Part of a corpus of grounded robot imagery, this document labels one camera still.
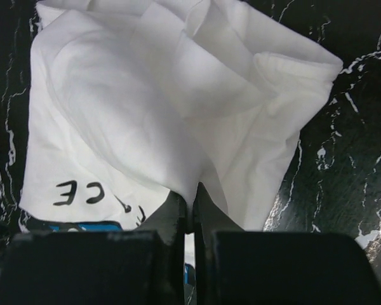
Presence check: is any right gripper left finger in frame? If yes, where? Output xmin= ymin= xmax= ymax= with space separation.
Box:
xmin=0 ymin=193 xmax=186 ymax=304

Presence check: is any black marble table mat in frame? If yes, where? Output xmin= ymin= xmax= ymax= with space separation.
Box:
xmin=0 ymin=1 xmax=381 ymax=283

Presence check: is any white daisy t-shirt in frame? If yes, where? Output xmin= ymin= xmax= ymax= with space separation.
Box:
xmin=18 ymin=1 xmax=343 ymax=233

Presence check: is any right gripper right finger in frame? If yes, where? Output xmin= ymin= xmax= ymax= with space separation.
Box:
xmin=193 ymin=184 xmax=381 ymax=304

